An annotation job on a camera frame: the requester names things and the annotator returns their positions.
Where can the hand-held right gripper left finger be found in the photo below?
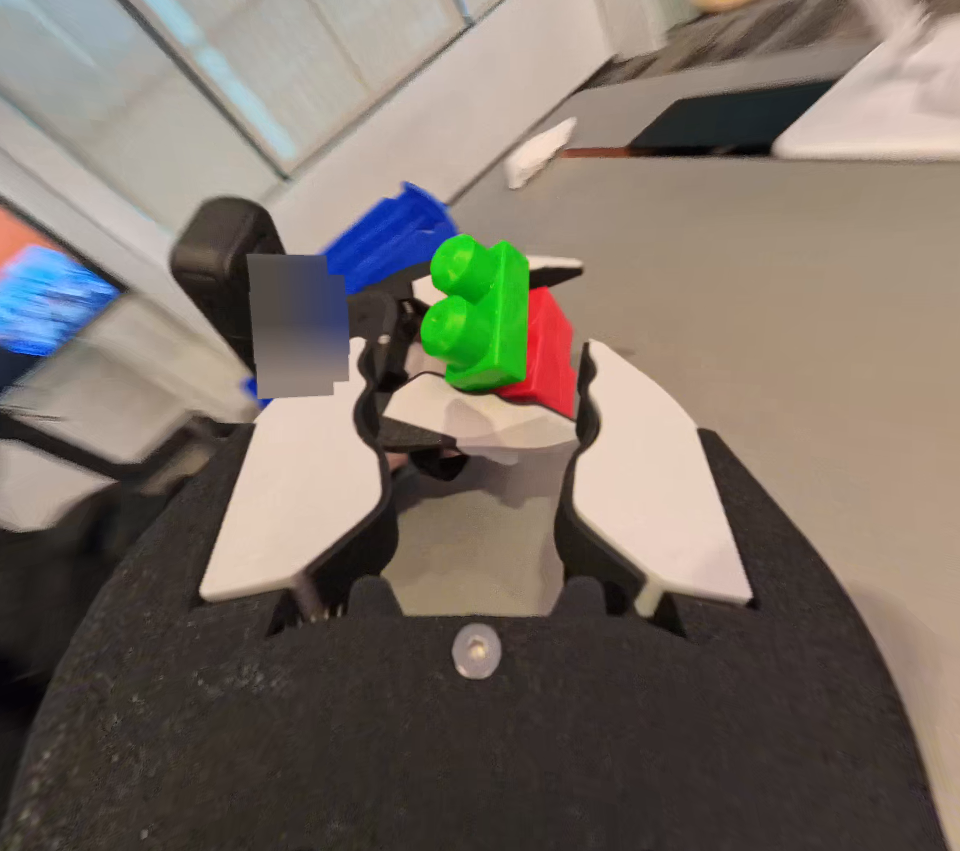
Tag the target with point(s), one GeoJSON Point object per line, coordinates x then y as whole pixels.
{"type": "Point", "coordinates": [300, 491]}

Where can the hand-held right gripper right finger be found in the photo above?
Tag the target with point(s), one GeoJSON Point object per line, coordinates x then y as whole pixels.
{"type": "Point", "coordinates": [652, 491]}

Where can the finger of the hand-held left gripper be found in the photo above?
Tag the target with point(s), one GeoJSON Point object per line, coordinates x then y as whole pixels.
{"type": "Point", "coordinates": [480, 423]}
{"type": "Point", "coordinates": [555, 270]}

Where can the red mega block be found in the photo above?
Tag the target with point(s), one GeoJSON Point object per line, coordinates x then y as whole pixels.
{"type": "Point", "coordinates": [551, 356]}

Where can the green mega block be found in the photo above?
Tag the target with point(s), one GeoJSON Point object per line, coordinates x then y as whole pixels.
{"type": "Point", "coordinates": [480, 326]}

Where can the white crumpled tissue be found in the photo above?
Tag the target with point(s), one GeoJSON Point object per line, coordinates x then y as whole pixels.
{"type": "Point", "coordinates": [536, 153]}

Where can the black monitor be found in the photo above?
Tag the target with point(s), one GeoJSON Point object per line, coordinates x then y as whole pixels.
{"type": "Point", "coordinates": [52, 296]}

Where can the black phone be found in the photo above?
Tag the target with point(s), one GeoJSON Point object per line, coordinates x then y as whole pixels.
{"type": "Point", "coordinates": [720, 120]}

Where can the large window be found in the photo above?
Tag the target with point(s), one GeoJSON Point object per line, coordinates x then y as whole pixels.
{"type": "Point", "coordinates": [300, 3]}

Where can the white board stand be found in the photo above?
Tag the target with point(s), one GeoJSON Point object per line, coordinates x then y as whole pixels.
{"type": "Point", "coordinates": [885, 116]}

